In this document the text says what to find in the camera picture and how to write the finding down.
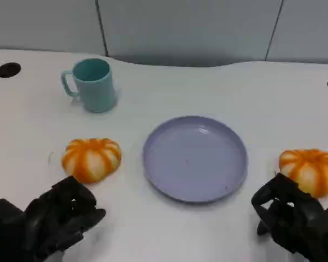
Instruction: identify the pale green mug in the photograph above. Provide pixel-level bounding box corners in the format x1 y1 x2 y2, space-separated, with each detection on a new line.
61 58 118 113

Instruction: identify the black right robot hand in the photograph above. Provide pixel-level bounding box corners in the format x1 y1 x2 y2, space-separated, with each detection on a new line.
250 173 327 262

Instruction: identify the lilac plate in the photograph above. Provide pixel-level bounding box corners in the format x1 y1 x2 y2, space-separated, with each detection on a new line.
142 116 249 204

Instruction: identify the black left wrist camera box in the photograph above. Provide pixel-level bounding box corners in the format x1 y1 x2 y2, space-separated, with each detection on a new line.
0 198 27 262

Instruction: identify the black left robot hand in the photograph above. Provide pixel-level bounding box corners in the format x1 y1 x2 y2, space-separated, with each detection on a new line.
23 175 107 262

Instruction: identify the orange white toy bread roll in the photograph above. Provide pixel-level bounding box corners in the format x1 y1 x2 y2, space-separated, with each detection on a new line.
278 148 328 199
61 138 122 184

